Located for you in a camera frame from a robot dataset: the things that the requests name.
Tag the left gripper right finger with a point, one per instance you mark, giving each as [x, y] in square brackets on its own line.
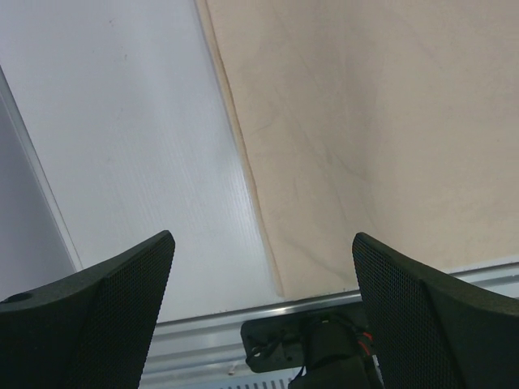
[430, 329]

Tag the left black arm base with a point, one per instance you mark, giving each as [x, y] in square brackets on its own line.
[333, 347]

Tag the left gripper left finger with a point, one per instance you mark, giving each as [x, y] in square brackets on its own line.
[92, 329]

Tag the aluminium mounting rail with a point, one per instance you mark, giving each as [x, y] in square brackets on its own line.
[198, 342]

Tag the beige cloth mat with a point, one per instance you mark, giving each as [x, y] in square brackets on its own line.
[394, 118]

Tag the slotted cable duct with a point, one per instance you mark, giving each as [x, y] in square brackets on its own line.
[256, 382]

